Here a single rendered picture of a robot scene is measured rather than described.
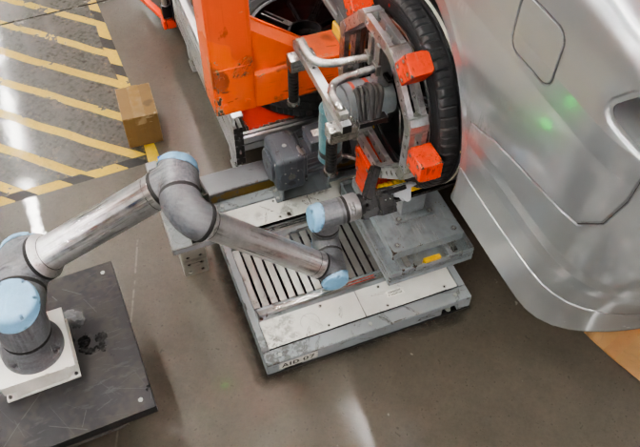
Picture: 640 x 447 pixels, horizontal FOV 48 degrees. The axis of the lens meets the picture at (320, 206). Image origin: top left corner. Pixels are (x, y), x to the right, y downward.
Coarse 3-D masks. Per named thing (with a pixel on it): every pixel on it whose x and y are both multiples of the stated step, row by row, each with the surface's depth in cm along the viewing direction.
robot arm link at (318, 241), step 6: (312, 234) 237; (318, 234) 234; (336, 234) 236; (312, 240) 239; (318, 240) 236; (324, 240) 235; (330, 240) 235; (336, 240) 237; (312, 246) 242; (318, 246) 235; (324, 246) 234
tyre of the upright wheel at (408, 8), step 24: (384, 0) 223; (408, 0) 213; (432, 0) 214; (408, 24) 211; (432, 24) 207; (360, 48) 254; (432, 48) 205; (432, 96) 209; (456, 96) 207; (432, 120) 214; (456, 120) 209; (384, 144) 258; (432, 144) 218; (456, 144) 214; (456, 168) 223
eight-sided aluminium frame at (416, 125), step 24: (360, 24) 225; (384, 24) 217; (384, 48) 211; (408, 48) 208; (408, 96) 209; (408, 120) 209; (360, 144) 257; (408, 144) 215; (384, 168) 240; (408, 168) 223
